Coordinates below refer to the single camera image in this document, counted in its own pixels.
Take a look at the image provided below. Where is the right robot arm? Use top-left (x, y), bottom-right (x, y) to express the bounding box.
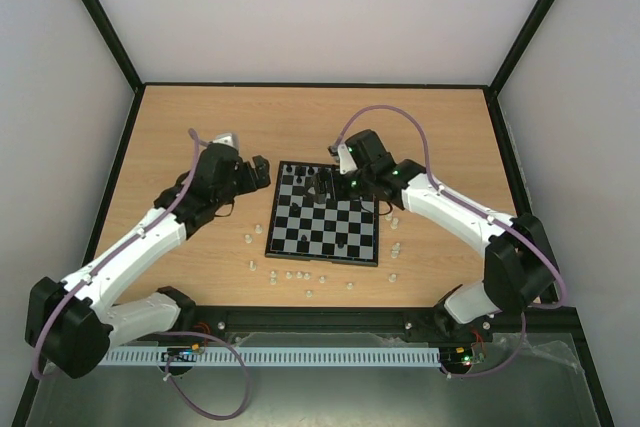
top-left (305, 129), bottom-right (561, 339)

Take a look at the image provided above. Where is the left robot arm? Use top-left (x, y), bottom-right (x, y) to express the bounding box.
top-left (25, 138), bottom-right (271, 378)

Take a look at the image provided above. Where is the black white chessboard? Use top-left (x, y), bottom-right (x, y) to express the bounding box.
top-left (265, 161), bottom-right (379, 267)

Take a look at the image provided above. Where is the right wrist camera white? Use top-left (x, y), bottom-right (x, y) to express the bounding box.
top-left (328, 143), bottom-right (357, 175)

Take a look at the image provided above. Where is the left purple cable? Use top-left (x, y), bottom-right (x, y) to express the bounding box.
top-left (30, 129), bottom-right (251, 419)

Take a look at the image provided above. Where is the purple cable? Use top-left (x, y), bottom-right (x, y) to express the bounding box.
top-left (30, 129), bottom-right (251, 419)
top-left (333, 105), bottom-right (571, 379)

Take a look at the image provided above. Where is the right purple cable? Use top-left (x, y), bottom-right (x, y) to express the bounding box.
top-left (333, 105), bottom-right (571, 379)

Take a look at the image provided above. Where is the light blue cable duct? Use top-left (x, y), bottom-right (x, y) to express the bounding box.
top-left (101, 346), bottom-right (441, 368)

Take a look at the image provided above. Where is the black aluminium frame rail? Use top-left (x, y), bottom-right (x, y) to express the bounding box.
top-left (173, 306), bottom-right (586, 346)

